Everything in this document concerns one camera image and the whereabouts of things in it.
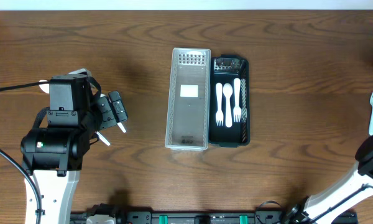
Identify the black left cable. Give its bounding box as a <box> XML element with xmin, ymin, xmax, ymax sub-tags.
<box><xmin>0</xmin><ymin>80</ymin><xmax>50</xmax><ymax>224</ymax></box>

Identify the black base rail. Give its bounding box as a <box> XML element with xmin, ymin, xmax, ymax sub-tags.
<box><xmin>70</xmin><ymin>203</ymin><xmax>358</xmax><ymax>224</ymax></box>

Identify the white plastic spoon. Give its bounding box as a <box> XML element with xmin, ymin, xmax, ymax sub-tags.
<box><xmin>96</xmin><ymin>131</ymin><xmax>111</xmax><ymax>146</ymax></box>
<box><xmin>117</xmin><ymin>122</ymin><xmax>127</xmax><ymax>133</ymax></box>
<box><xmin>223</xmin><ymin>83</ymin><xmax>233</xmax><ymax>128</ymax></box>
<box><xmin>39</xmin><ymin>80</ymin><xmax>50</xmax><ymax>94</ymax></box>

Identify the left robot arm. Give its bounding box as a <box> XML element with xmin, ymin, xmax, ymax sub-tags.
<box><xmin>21</xmin><ymin>73</ymin><xmax>128</xmax><ymax>223</ymax></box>

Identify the clear plastic basket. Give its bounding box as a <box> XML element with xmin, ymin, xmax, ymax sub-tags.
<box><xmin>165</xmin><ymin>48</ymin><xmax>211</xmax><ymax>151</ymax></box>

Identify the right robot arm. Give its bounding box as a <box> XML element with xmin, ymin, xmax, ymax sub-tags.
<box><xmin>280</xmin><ymin>92</ymin><xmax>373</xmax><ymax>223</ymax></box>

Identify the black plastic basket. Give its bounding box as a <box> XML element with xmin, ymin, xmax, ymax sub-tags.
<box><xmin>208</xmin><ymin>54</ymin><xmax>250</xmax><ymax>147</ymax></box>

